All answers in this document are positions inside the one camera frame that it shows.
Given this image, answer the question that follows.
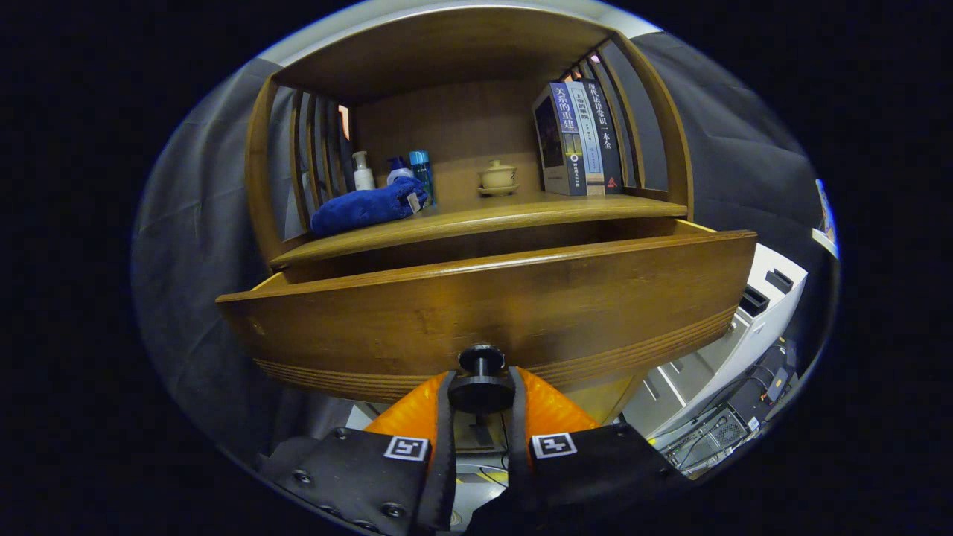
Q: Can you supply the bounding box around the beige lidded teacup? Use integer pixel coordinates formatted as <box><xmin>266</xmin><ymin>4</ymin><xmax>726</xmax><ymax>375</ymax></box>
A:
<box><xmin>480</xmin><ymin>159</ymin><xmax>517</xmax><ymax>190</ymax></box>

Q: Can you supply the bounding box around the teal blue bottle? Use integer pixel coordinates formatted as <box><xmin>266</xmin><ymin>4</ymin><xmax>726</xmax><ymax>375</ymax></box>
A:
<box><xmin>409</xmin><ymin>150</ymin><xmax>437</xmax><ymax>207</ymax></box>

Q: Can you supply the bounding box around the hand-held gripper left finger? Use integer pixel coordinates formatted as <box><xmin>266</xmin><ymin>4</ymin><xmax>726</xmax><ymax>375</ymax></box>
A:
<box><xmin>261</xmin><ymin>368</ymin><xmax>456</xmax><ymax>535</ymax></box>

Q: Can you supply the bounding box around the grey spine book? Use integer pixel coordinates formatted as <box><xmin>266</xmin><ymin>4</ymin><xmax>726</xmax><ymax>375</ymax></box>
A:
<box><xmin>566</xmin><ymin>80</ymin><xmax>606</xmax><ymax>197</ymax></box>

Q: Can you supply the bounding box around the wooden countertop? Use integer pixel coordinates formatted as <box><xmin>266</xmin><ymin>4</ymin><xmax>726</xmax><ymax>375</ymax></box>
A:
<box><xmin>270</xmin><ymin>186</ymin><xmax>689</xmax><ymax>270</ymax></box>

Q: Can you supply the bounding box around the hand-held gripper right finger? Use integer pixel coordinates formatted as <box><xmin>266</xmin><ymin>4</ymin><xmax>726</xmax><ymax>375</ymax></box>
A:
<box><xmin>509</xmin><ymin>366</ymin><xmax>689</xmax><ymax>533</ymax></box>

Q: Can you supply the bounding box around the white shelf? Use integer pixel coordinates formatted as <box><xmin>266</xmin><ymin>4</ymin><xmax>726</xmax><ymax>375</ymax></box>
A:
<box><xmin>810</xmin><ymin>227</ymin><xmax>841</xmax><ymax>260</ymax></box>

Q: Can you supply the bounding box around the blue folded towel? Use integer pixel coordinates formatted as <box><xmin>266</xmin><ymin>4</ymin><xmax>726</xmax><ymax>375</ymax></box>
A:
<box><xmin>310</xmin><ymin>176</ymin><xmax>430</xmax><ymax>239</ymax></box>

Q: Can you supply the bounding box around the white pump bottle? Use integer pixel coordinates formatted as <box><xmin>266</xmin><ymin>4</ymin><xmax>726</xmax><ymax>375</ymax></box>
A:
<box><xmin>352</xmin><ymin>150</ymin><xmax>377</xmax><ymax>192</ymax></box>

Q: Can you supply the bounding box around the black computer equipment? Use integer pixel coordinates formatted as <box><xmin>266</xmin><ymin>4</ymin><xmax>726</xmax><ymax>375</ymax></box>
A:
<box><xmin>659</xmin><ymin>339</ymin><xmax>799</xmax><ymax>477</ymax></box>

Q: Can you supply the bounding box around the wooden drawer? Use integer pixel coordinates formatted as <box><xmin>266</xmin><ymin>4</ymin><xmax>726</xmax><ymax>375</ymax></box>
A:
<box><xmin>216</xmin><ymin>218</ymin><xmax>759</xmax><ymax>436</ymax></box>

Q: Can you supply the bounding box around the white cabinet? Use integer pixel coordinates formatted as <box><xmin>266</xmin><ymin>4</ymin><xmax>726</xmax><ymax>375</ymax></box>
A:
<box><xmin>622</xmin><ymin>243</ymin><xmax>809</xmax><ymax>440</ymax></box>

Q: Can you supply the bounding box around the wooden cabinet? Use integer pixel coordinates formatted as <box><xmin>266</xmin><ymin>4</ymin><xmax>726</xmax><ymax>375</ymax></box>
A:
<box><xmin>246</xmin><ymin>6</ymin><xmax>695</xmax><ymax>425</ymax></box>

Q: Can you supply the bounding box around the black backdrop cloth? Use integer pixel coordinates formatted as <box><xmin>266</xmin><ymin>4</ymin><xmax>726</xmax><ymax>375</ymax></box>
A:
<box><xmin>133</xmin><ymin>31</ymin><xmax>838</xmax><ymax>477</ymax></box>

